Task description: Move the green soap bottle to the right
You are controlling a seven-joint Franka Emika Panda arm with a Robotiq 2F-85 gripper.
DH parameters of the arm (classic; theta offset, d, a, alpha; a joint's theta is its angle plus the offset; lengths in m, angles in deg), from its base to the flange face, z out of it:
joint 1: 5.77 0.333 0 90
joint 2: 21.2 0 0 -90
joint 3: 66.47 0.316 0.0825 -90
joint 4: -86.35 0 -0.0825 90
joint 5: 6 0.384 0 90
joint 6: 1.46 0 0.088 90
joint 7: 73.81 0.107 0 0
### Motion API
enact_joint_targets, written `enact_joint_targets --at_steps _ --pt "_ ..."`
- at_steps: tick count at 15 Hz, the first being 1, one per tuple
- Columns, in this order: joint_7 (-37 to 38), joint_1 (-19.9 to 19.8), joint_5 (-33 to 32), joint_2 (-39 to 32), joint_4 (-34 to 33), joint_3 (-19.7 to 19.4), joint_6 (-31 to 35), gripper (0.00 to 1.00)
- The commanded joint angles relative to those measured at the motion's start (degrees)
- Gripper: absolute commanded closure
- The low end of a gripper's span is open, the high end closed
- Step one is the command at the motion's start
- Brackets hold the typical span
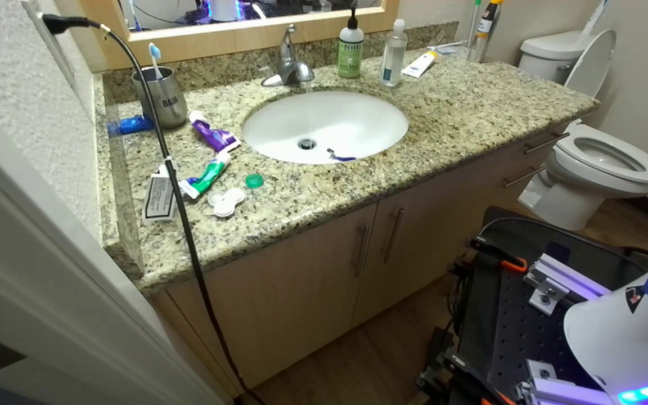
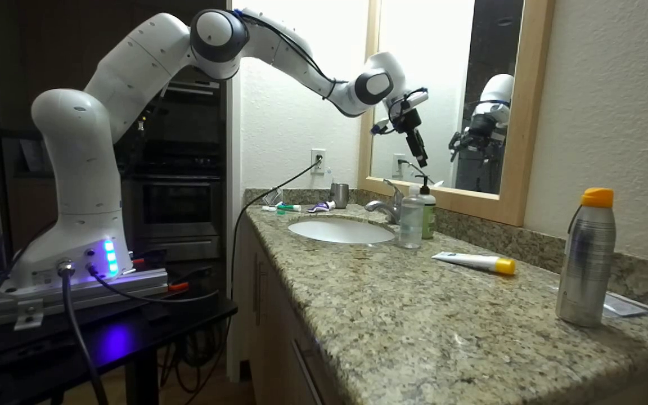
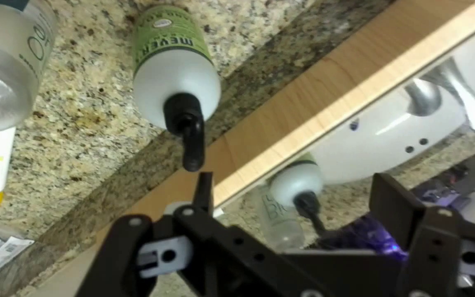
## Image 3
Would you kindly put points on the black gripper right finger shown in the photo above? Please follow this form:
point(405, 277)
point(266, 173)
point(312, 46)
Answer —
point(441, 253)

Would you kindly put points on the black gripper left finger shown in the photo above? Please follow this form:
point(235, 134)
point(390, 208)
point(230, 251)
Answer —
point(194, 257)

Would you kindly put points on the green label spray bottle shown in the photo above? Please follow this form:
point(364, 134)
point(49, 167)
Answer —
point(174, 71)

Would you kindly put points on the clear plastic bottle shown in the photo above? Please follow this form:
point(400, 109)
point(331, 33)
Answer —
point(7, 59)

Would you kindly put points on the wood framed wall mirror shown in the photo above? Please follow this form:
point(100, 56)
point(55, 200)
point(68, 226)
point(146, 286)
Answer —
point(326, 116)

